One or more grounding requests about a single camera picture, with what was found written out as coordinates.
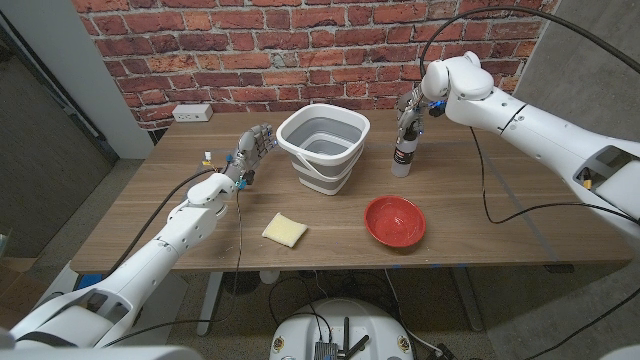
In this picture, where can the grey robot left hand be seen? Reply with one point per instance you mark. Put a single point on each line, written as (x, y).
(250, 147)

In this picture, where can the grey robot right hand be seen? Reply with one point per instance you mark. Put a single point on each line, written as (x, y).
(411, 112)

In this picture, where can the white bottle with black cap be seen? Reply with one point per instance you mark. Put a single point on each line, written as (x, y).
(402, 160)

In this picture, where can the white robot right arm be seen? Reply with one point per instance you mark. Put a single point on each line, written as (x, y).
(540, 135)

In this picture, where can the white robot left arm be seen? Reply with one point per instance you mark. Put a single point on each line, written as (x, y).
(145, 265)

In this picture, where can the white grey collapsible bucket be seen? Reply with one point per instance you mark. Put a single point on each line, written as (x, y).
(325, 177)

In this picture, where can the red bowl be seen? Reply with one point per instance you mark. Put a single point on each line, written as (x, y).
(395, 222)

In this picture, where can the white power outlet strip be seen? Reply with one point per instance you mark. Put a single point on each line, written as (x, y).
(192, 113)

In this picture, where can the yellow sponge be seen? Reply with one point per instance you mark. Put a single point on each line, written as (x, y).
(285, 230)

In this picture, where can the red brick print backdrop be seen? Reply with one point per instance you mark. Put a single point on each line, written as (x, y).
(250, 50)

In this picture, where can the white table leg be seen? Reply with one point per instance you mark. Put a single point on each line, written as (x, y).
(210, 300)

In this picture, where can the white robot torso base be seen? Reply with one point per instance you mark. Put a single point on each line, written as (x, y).
(300, 325)

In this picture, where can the grey table leg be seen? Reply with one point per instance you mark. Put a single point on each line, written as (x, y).
(470, 305)

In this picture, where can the blue floor object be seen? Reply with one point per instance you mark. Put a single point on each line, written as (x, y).
(85, 281)

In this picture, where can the grey device on torso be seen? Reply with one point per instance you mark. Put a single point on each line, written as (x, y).
(325, 351)

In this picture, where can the black antennas on torso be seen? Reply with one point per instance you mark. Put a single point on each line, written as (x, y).
(356, 346)

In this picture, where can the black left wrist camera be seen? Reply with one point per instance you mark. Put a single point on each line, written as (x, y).
(249, 177)

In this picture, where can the dark grey wall panel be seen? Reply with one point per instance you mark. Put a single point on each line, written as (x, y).
(45, 165)

